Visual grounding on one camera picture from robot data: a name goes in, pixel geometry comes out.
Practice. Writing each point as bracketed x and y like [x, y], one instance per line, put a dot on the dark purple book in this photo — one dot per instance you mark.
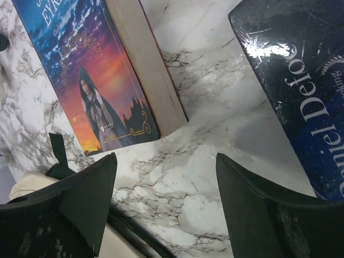
[295, 49]

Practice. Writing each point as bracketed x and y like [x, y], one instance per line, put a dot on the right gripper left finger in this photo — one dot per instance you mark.
[64, 219]

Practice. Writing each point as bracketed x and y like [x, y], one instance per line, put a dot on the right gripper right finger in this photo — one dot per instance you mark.
[265, 219]

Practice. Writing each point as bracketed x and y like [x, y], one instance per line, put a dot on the beige student backpack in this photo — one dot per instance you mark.
[123, 236]

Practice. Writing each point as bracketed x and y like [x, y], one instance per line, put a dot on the Jane Eyre blue book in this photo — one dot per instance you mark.
[106, 69]

